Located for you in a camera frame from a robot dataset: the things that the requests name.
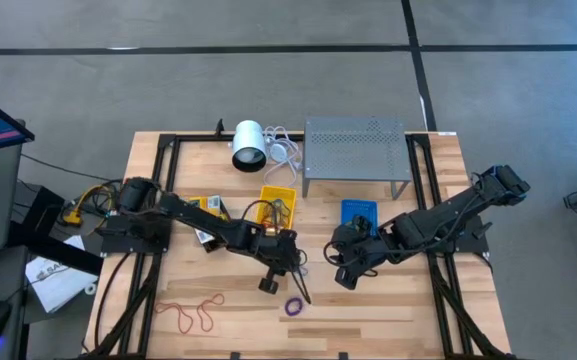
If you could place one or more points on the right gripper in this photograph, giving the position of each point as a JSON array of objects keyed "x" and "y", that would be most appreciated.
[{"x": 365, "y": 247}]

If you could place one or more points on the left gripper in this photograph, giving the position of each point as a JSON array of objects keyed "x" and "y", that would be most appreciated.
[{"x": 273, "y": 247}]

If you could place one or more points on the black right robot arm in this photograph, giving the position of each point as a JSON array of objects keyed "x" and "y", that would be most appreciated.
[{"x": 448, "y": 215}]

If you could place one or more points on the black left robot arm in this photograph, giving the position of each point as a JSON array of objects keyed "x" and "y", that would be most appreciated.
[{"x": 193, "y": 212}]

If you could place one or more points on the blue plastic basket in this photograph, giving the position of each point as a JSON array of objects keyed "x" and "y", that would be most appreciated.
[{"x": 348, "y": 207}]

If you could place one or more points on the grey perforated metal shelf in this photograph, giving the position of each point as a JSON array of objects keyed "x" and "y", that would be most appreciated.
[{"x": 355, "y": 150}]

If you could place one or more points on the yellow plastic basket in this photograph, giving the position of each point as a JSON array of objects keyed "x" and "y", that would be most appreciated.
[{"x": 280, "y": 192}]

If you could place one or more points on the black plastic basket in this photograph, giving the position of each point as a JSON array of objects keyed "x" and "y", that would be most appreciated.
[{"x": 215, "y": 247}]

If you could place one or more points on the white cylinder spot lamp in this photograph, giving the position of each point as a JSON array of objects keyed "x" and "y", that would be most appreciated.
[{"x": 249, "y": 137}]

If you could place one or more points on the small black clamp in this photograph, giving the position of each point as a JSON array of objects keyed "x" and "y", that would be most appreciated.
[{"x": 219, "y": 129}]

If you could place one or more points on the small white tape roll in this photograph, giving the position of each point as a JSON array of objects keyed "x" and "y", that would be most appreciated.
[{"x": 86, "y": 289}]

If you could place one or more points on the white paper sheet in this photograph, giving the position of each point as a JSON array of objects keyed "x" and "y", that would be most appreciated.
[{"x": 53, "y": 285}]

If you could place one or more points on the black floor stand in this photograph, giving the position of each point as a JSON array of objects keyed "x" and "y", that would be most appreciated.
[{"x": 38, "y": 205}]

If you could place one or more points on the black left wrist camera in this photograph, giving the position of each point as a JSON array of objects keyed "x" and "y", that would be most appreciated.
[{"x": 268, "y": 286}]

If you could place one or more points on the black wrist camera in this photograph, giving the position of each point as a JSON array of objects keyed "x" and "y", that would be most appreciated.
[
  {"x": 346, "y": 280},
  {"x": 268, "y": 286}
]

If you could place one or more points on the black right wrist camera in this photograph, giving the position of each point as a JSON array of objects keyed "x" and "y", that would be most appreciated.
[{"x": 346, "y": 280}]

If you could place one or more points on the black aluminium rig frame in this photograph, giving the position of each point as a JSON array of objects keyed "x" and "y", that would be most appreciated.
[{"x": 193, "y": 137}]

